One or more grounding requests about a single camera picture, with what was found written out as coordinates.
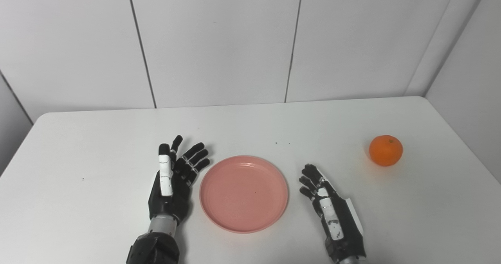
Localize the orange fruit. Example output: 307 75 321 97
369 135 404 167

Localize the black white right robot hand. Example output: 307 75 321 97
299 163 367 264

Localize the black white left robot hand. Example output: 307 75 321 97
148 135 211 226

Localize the pink round plate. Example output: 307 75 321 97
199 156 289 234

